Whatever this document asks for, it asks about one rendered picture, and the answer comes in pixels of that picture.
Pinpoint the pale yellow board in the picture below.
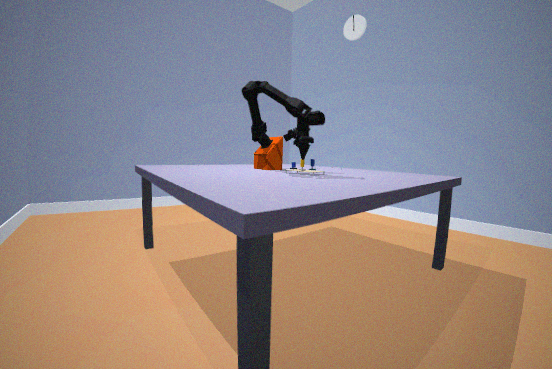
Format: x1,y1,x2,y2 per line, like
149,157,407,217
289,159,326,176

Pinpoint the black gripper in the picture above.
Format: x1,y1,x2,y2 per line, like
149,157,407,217
294,125,314,160

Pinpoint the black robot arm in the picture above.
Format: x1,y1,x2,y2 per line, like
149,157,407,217
242,80,325,149

